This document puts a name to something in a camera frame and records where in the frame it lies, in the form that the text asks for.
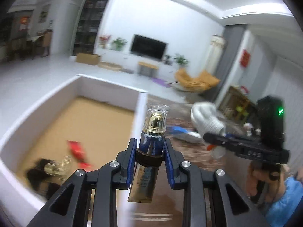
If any gold hair claw clip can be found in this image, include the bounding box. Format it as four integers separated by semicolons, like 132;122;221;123
43;155;71;177

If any red snack packet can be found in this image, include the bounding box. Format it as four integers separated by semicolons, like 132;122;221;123
67;140;92;172

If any gold blue pump bottle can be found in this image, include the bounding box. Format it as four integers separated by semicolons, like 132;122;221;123
128;103;169;203

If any white knit glove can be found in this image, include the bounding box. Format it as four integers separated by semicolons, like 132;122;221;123
191;101;226;159

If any blue white medicine box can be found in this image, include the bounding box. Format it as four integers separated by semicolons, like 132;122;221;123
169;126;203;144

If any blue sleeve forearm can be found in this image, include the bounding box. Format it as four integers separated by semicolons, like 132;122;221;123
265;177;302;226

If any person's right hand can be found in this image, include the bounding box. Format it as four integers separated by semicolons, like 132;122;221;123
246;162;286;203

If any grey white storage bin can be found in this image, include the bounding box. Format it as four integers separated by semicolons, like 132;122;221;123
1;74;148;226

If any yellow lounge chair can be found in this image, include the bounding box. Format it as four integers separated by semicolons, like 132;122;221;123
175;68;220;93

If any white standing air conditioner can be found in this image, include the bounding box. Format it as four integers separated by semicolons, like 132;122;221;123
205;35;226;75

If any grey curtain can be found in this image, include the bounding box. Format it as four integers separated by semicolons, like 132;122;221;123
213;24;247;100

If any potted green plant right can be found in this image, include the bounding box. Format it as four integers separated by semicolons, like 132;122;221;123
173;53;189;67

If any potted green plant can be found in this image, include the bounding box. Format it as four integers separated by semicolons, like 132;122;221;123
111;37;127;51
173;53;189;67

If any small potted plant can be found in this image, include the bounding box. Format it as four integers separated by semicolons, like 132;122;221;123
164;55;171;65

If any wooden bench stool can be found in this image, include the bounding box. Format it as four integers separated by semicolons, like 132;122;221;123
138;61;159;78

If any brown cardboard box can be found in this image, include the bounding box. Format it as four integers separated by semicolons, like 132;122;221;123
76;53;102;66

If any white tv console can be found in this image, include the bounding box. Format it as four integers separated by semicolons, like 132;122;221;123
94;48;178;82

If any potted green plant left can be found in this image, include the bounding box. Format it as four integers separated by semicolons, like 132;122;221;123
111;37;127;51

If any red flower vase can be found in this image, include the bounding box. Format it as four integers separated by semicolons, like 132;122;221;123
99;34;111;49

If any black flat television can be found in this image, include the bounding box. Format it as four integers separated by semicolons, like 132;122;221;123
130;34;167;61

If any dark glass display cabinet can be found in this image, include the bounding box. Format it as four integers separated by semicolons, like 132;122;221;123
72;0;109;56

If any red wall hanging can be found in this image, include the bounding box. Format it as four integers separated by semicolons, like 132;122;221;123
240;50;251;68

